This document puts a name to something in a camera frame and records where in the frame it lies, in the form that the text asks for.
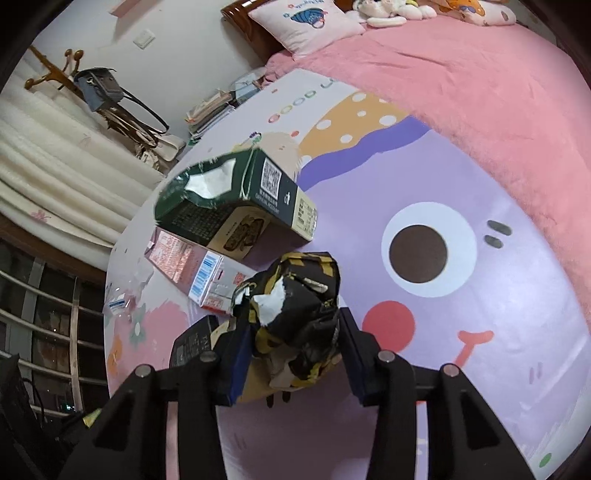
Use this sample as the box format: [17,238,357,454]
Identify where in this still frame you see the light blue tissue box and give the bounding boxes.
[229,69,269,100]

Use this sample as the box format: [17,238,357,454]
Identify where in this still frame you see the pink bed blanket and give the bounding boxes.
[265,14,591,324]

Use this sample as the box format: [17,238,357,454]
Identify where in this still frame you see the cream curtain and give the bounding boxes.
[0,85,164,273]

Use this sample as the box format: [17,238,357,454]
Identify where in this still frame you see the white handbag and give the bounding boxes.
[134,131,186,174]

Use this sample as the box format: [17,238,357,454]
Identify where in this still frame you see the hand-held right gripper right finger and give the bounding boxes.
[339,308,536,480]

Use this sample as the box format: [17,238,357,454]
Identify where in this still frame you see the cartoon printed tablecloth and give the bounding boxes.
[104,69,591,480]

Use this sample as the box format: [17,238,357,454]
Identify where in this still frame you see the pink square cushion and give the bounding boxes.
[248,0,366,55]

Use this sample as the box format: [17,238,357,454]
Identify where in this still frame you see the wooden coat rack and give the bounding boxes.
[25,46,86,90]

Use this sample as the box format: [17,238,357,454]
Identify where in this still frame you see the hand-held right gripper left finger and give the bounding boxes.
[59,322,254,480]

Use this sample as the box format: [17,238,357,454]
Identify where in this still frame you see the stack of books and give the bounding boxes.
[185,88,236,139]

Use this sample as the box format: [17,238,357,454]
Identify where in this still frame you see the grey blue shoulder bag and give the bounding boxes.
[74,68,169,132]

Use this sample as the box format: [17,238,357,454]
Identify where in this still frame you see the pink carton box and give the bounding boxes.
[145,227,257,317]

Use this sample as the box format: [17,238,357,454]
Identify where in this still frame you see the bear print rolled quilt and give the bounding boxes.
[431,0,517,27]

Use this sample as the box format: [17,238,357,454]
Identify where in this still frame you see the black yellow packet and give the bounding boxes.
[231,251,345,403]

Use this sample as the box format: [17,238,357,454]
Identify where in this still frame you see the wooden bed headboard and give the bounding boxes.
[221,0,352,65]

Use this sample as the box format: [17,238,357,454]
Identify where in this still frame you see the dark green box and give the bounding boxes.
[154,148,319,259]

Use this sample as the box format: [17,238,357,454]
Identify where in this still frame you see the clear plastic wrapper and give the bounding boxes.
[102,265,155,324]

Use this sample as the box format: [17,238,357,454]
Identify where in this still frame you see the metal window grille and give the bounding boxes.
[0,268,112,416]

